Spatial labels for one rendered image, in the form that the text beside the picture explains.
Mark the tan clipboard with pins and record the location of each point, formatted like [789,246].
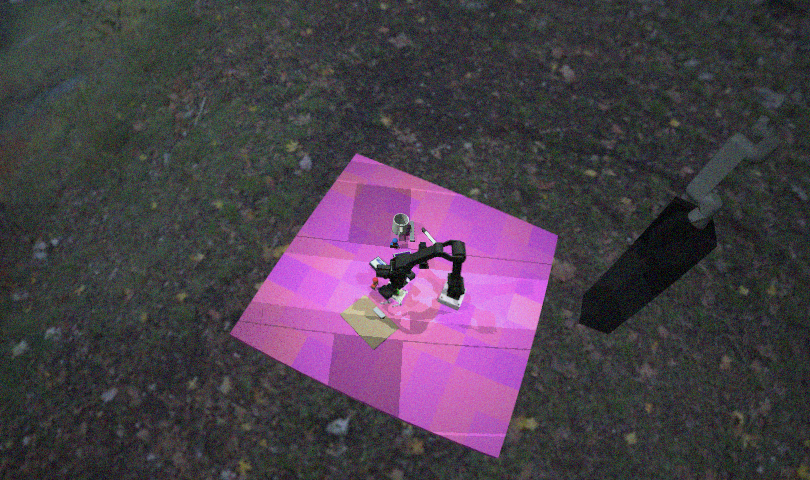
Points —
[367,319]

